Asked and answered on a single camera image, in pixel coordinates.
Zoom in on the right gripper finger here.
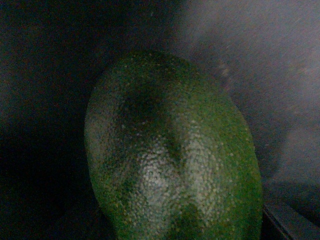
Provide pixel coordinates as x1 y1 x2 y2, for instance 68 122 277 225
260 202 320 240

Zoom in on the green avocado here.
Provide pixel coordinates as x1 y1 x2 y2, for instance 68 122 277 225
84 51 263 240

